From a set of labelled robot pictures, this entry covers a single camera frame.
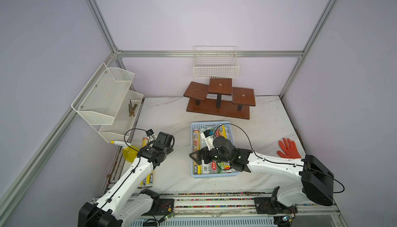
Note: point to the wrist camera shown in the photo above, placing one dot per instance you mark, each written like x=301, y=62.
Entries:
x=150, y=135
x=208, y=137

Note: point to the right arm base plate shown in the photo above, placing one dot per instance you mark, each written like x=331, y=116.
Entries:
x=270, y=206

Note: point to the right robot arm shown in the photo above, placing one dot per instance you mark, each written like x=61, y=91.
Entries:
x=311, y=179

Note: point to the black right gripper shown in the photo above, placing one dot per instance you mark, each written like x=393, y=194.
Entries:
x=206, y=152

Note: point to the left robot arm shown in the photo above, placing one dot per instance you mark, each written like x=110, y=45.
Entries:
x=113, y=209

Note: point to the white mesh shelf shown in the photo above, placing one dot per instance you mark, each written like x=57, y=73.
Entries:
x=100, y=100
x=123, y=122

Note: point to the red work glove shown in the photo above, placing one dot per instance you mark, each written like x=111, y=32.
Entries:
x=288, y=149

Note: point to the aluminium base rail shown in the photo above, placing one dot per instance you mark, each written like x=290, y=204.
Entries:
x=229, y=204

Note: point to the white wire wall basket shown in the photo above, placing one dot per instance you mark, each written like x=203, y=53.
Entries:
x=215, y=62

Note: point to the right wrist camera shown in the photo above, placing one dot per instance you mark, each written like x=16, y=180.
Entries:
x=208, y=137

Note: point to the yellow roll far left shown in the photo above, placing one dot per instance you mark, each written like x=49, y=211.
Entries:
x=144, y=143

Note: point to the brown twigs in shelf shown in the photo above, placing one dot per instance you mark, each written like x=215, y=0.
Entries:
x=132, y=107

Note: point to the yellow plastic wrap roll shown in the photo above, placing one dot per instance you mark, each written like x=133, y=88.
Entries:
x=196, y=147

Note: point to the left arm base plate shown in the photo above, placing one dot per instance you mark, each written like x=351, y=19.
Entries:
x=161, y=206

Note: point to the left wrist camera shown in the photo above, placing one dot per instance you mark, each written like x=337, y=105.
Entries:
x=150, y=135

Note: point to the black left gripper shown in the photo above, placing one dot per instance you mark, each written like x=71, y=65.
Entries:
x=169, y=149

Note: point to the white mesh upper shelf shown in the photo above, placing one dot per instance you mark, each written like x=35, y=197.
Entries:
x=100, y=100

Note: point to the white mesh lower shelf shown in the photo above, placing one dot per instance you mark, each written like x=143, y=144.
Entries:
x=123, y=122

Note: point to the blue plastic basket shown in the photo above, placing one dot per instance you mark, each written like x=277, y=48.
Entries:
x=224, y=168

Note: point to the brown wooden tiered stand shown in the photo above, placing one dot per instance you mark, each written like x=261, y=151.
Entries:
x=220, y=98

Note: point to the yellow spray bottle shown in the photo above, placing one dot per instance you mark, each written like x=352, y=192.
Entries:
x=129, y=152

